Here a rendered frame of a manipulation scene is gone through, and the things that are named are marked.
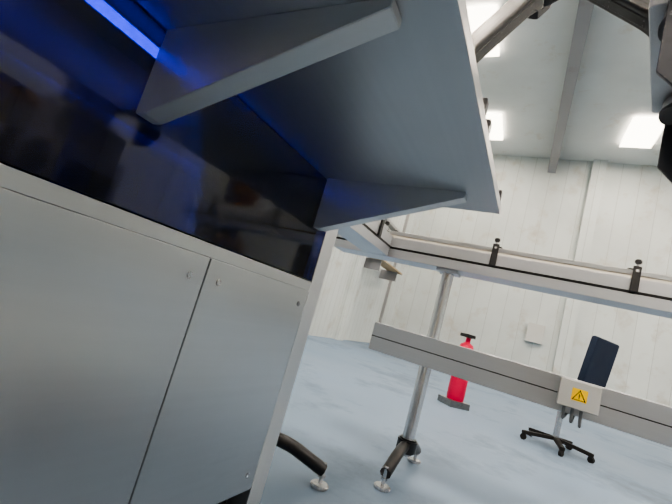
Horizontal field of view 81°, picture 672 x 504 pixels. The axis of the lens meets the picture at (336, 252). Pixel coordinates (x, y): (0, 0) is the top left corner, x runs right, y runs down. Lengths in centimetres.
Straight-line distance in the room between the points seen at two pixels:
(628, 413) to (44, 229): 162
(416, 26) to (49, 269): 51
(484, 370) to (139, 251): 133
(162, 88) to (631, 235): 1172
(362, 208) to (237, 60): 50
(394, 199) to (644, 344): 1085
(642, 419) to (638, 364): 986
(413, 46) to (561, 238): 1130
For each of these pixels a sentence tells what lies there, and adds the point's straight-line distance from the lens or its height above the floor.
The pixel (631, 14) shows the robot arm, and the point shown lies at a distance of 115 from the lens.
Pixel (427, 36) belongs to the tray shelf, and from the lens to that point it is 49.
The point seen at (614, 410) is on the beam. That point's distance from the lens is 167.
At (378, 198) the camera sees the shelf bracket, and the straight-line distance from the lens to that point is 92.
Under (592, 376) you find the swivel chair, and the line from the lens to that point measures 366.
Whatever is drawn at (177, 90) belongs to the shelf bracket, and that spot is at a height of 76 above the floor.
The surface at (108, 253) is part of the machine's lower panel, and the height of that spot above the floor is 54.
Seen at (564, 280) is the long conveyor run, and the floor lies 88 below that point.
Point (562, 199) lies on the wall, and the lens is 1208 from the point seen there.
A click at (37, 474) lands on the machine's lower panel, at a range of 69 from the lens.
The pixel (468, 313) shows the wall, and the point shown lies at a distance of 1134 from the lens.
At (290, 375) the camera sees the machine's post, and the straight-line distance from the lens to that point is 105.
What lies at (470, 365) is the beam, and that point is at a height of 49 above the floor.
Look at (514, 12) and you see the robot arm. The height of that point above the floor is 135.
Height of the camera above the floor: 55
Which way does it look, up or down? 8 degrees up
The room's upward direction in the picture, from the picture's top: 16 degrees clockwise
